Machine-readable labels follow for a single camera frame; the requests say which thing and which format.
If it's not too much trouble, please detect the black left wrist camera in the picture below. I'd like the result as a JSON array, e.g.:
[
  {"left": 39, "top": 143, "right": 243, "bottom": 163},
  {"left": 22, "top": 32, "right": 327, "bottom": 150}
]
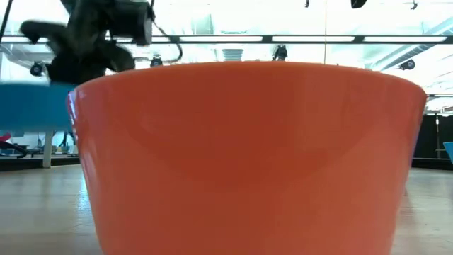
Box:
[{"left": 112, "top": 0, "right": 156, "bottom": 47}]

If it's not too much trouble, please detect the black angled bar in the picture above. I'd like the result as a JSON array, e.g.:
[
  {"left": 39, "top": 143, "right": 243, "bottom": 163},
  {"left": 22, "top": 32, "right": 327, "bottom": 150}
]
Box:
[{"left": 0, "top": 140, "right": 28, "bottom": 159}]

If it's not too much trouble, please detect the orange mini bowl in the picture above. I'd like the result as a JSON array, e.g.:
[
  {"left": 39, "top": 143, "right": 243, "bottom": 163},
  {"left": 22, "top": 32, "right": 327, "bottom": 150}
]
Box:
[{"left": 66, "top": 60, "right": 428, "bottom": 255}]

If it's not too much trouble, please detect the thin hanging cord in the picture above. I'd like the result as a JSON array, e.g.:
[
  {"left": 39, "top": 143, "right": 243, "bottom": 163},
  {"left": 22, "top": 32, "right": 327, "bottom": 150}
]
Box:
[{"left": 323, "top": 0, "right": 328, "bottom": 64}]

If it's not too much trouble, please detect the white table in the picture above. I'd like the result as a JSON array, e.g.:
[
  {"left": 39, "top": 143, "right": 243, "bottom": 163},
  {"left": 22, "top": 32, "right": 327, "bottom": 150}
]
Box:
[{"left": 42, "top": 130, "right": 55, "bottom": 169}]

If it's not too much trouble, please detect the black ceiling light track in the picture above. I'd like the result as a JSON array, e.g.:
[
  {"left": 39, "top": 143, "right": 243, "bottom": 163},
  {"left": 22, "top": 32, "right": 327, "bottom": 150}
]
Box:
[{"left": 0, "top": 34, "right": 453, "bottom": 45}]

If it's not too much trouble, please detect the ceiling air vent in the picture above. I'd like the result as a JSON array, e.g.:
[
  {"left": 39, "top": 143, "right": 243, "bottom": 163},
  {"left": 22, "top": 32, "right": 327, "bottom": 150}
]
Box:
[{"left": 222, "top": 48, "right": 244, "bottom": 62}]

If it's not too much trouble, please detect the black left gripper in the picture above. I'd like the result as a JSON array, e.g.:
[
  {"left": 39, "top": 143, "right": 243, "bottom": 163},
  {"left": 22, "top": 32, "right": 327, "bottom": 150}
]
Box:
[{"left": 19, "top": 0, "right": 137, "bottom": 86}]

